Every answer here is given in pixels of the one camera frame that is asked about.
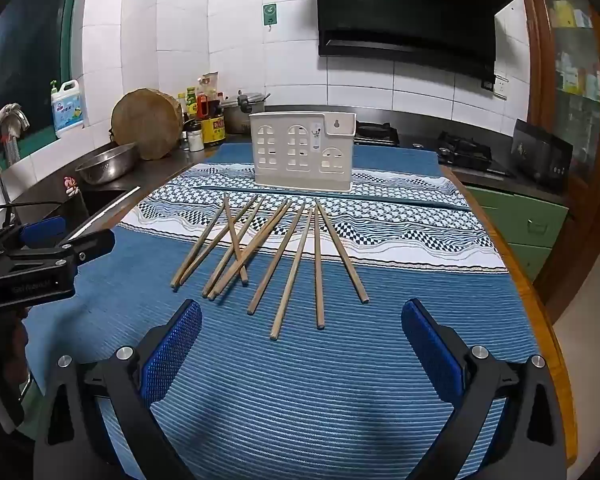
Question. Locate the metal colander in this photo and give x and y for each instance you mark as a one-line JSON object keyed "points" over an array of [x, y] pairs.
{"points": [[105, 162]]}

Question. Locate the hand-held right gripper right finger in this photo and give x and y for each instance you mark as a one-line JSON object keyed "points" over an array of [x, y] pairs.
{"points": [[430, 350]]}

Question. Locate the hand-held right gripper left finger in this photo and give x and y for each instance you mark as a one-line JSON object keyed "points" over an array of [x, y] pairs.
{"points": [[172, 355]]}

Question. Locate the steel pot with lid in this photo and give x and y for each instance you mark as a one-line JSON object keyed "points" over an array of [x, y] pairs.
{"points": [[235, 117]]}

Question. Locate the wooden glass door cabinet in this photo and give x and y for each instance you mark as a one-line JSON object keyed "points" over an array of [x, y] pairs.
{"points": [[570, 110]]}

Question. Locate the black gas stove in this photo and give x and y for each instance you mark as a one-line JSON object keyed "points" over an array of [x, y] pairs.
{"points": [[462, 152]]}

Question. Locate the clear cooking oil bottle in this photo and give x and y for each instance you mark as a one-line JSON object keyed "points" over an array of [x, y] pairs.
{"points": [[210, 85]]}

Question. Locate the white jar with black lid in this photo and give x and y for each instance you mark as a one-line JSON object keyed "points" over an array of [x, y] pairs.
{"points": [[195, 141]]}

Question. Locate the green cap bottle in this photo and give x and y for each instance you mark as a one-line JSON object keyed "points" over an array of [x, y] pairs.
{"points": [[191, 102]]}

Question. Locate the blue white detergent bottle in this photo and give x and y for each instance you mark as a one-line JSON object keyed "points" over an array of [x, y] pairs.
{"points": [[69, 110]]}

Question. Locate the yellow tin can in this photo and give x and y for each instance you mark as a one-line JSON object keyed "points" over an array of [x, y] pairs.
{"points": [[213, 130]]}

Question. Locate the round wooden cutting board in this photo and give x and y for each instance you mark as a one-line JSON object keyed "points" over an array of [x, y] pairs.
{"points": [[147, 122]]}

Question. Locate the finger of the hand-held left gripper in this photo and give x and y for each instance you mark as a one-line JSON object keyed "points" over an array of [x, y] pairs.
{"points": [[42, 232], [95, 245]]}

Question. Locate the green wall hook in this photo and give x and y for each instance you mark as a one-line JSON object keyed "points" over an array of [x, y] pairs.
{"points": [[269, 14]]}

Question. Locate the white plastic chopstick holder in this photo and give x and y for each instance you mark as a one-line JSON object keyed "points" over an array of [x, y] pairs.
{"points": [[280, 175]]}

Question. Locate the hanging rag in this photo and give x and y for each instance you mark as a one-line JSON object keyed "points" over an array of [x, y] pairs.
{"points": [[12, 117]]}

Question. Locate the row of wooden chopsticks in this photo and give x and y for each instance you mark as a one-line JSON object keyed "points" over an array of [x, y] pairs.
{"points": [[318, 270]]}

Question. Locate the dark window with green frame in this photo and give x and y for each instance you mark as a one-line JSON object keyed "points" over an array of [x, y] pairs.
{"points": [[25, 35]]}

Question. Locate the black countertop appliance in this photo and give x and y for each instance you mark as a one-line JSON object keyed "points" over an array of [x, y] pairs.
{"points": [[540, 157]]}

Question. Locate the blue patterned tablecloth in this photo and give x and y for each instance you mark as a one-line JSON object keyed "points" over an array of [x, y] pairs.
{"points": [[290, 400]]}

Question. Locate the green drawer cabinet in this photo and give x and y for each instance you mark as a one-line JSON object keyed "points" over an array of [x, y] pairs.
{"points": [[525, 225]]}

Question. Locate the white wall socket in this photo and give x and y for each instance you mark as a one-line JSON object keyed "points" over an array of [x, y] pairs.
{"points": [[501, 87]]}

